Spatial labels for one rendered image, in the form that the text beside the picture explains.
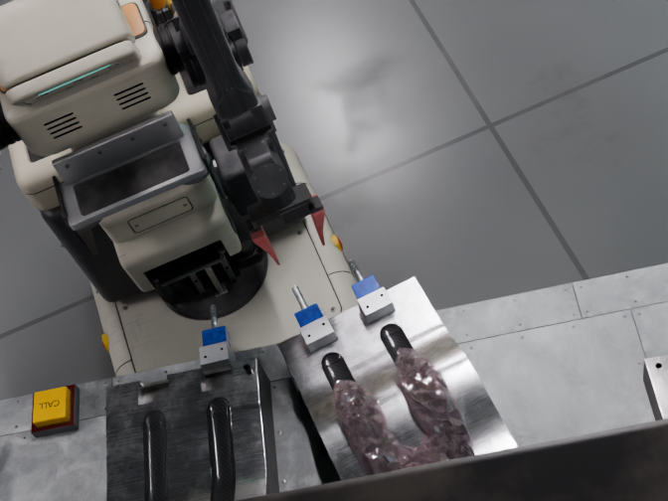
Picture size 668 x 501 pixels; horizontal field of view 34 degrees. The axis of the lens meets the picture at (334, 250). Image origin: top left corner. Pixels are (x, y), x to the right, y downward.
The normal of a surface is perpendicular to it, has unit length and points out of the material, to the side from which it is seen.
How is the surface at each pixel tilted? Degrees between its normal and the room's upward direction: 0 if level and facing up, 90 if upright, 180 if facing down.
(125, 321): 0
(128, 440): 1
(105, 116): 98
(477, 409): 16
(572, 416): 0
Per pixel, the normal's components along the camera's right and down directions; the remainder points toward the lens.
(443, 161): -0.21, -0.54
